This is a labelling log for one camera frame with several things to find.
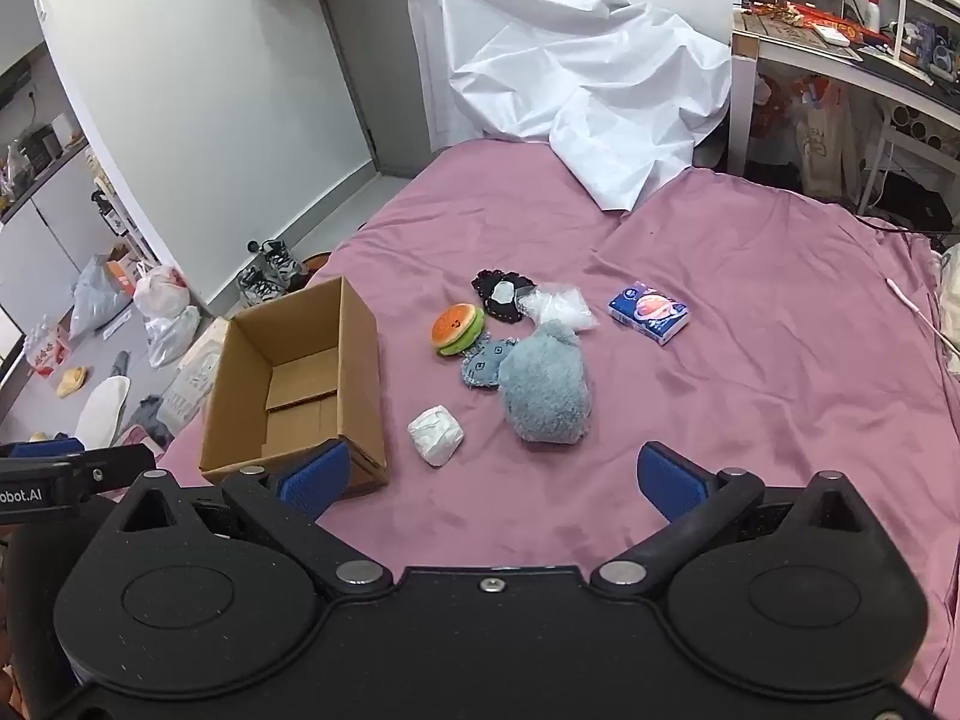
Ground cardboard box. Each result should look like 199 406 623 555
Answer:
198 276 389 497

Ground white wad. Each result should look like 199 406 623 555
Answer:
407 405 464 468

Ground white and red plastic bag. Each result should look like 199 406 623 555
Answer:
133 262 191 318

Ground grey-blue fluffy plush toy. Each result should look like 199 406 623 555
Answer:
498 319 593 446

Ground cream pillow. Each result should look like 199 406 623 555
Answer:
932 243 960 374

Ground beige tote bag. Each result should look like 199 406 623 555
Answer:
793 79 860 201

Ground bed with pink sheet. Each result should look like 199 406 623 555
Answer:
154 141 960 720

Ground white insole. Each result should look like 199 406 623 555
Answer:
74 376 132 445

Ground white desk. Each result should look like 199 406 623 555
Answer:
730 9 960 220

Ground blue tissue pack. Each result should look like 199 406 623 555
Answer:
607 283 691 347

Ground clear plastic bag on floor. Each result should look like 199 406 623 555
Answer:
145 306 201 369

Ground black and white plush toy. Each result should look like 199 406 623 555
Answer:
471 268 535 326

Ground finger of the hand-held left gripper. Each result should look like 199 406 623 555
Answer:
9 437 86 460

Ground grey plastic bag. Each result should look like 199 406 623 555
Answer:
70 255 134 336

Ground orange carton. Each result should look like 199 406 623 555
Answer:
105 244 141 295

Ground grey door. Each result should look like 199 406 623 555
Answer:
310 0 511 179

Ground packaged bedding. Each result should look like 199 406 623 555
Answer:
160 317 230 422

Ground pale charging cable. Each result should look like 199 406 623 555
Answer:
885 277 960 362

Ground hamburger plush toy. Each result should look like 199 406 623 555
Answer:
430 303 486 358

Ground clear plastic bag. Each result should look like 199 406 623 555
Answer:
517 282 601 335
145 306 201 369

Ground white cover sheet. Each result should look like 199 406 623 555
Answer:
407 0 733 213

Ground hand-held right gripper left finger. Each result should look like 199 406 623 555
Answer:
112 440 395 602

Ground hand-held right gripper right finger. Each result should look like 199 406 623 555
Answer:
591 442 876 602

